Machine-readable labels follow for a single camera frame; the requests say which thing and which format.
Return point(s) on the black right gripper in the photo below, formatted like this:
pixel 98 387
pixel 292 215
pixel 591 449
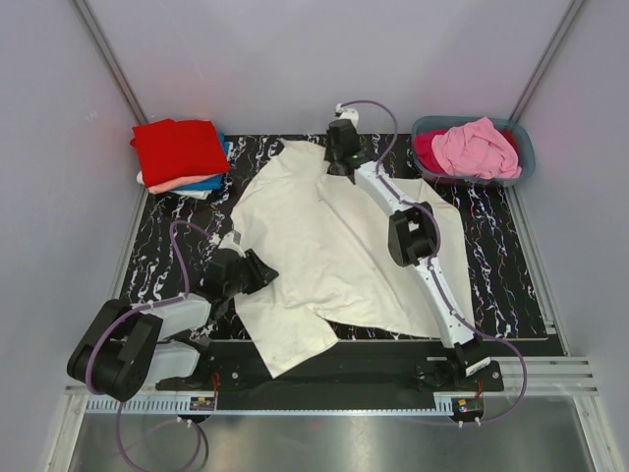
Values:
pixel 327 154

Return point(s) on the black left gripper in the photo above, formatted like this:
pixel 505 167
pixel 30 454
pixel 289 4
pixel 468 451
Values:
pixel 260 273

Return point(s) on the cream white t shirt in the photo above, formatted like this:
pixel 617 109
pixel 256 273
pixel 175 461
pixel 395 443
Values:
pixel 327 240

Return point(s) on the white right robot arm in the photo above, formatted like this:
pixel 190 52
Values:
pixel 413 242

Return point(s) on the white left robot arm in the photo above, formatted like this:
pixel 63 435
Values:
pixel 115 355

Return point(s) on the magenta crumpled shirt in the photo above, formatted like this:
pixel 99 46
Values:
pixel 422 144

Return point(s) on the teal folded shirt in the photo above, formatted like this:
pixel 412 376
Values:
pixel 214 183

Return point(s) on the red folded shirt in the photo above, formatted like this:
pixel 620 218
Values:
pixel 169 149

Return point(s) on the pink crumpled shirt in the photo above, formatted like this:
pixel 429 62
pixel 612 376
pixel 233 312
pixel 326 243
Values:
pixel 476 149

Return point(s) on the blue plastic laundry basket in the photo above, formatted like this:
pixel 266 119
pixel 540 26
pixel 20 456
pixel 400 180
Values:
pixel 517 136

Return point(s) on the white slotted cable duct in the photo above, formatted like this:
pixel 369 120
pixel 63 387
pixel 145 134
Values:
pixel 231 404

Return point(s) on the left aluminium frame post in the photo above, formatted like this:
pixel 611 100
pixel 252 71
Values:
pixel 102 46

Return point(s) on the aluminium frame post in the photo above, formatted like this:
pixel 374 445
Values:
pixel 567 22
pixel 102 46

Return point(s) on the right aluminium frame post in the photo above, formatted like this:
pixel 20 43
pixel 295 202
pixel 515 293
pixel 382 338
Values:
pixel 567 22

